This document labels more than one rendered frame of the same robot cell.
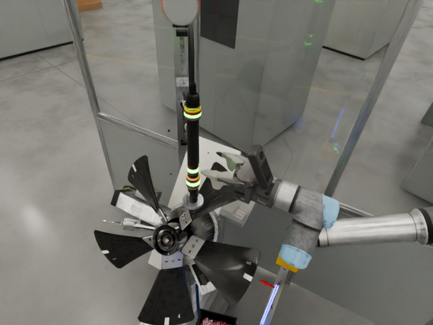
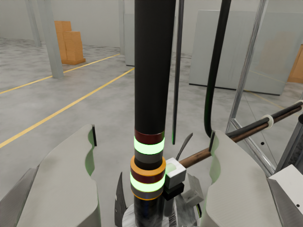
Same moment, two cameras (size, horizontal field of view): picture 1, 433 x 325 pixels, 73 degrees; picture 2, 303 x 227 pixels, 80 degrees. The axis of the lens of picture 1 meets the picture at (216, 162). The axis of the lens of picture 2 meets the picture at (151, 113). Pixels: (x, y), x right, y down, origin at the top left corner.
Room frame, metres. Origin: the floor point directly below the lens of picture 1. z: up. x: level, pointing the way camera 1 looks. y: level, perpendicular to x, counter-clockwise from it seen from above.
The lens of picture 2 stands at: (0.57, -0.09, 1.73)
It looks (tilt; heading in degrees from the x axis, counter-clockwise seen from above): 27 degrees down; 65
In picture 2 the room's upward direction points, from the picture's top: 3 degrees clockwise
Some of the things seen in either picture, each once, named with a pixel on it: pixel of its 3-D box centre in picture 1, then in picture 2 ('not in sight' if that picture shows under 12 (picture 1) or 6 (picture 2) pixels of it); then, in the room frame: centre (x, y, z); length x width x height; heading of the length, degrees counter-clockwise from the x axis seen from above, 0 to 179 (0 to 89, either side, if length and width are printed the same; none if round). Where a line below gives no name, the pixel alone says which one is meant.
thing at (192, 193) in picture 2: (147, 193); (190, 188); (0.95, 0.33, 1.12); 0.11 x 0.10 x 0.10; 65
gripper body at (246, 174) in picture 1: (256, 186); not in sight; (0.55, -0.11, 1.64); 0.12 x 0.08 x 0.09; 65
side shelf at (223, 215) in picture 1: (223, 200); not in sight; (1.18, -0.06, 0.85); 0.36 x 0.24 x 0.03; 65
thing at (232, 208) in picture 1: (234, 209); not in sight; (1.10, -0.12, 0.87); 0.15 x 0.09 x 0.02; 59
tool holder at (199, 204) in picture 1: (192, 189); (152, 200); (0.65, 0.07, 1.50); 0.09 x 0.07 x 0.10; 10
